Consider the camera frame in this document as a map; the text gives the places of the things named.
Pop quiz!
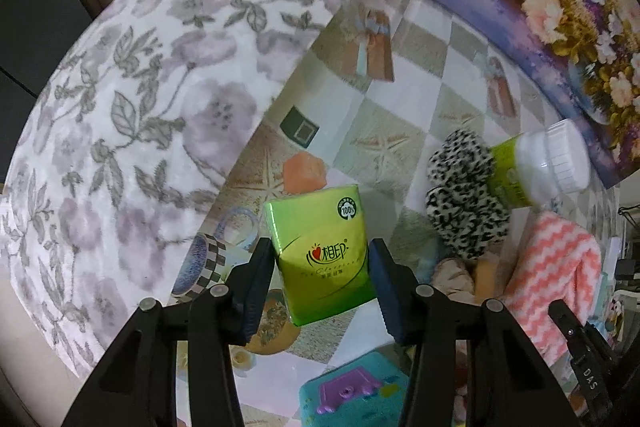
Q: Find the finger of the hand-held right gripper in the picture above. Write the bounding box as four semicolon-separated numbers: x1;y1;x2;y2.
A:
548;299;615;414

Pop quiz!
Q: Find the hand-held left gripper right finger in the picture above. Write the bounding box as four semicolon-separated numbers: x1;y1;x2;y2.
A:
369;238;581;427

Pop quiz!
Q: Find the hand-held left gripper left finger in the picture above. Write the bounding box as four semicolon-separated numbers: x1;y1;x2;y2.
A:
60;237;274;427

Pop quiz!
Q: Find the pink zigzag towel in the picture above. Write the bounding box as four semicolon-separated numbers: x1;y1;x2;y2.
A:
502;212;603;368

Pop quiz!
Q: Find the green tissue packet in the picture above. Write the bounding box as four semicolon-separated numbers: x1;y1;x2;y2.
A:
263;184;379;327

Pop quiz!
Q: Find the leopard print scrunchie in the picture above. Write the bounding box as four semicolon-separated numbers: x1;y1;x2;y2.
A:
425;130;512;260

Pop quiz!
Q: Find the white bottle with green label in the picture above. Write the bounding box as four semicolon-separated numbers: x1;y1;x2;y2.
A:
487;118;592;208

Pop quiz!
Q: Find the teal toy with purple part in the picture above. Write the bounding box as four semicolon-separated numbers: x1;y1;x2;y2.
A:
299;349;412;427

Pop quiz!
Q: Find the printed checkered tablecloth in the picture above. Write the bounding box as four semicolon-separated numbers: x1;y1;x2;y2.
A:
170;0;621;427

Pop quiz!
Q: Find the grey floral blanket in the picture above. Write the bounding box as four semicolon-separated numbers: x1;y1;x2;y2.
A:
0;0;388;380

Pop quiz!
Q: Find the floral painting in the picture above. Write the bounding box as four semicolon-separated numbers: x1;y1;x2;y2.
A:
429;0;640;188

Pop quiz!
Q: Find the dark cabinet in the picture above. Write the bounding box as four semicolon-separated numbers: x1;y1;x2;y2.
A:
0;0;101;182

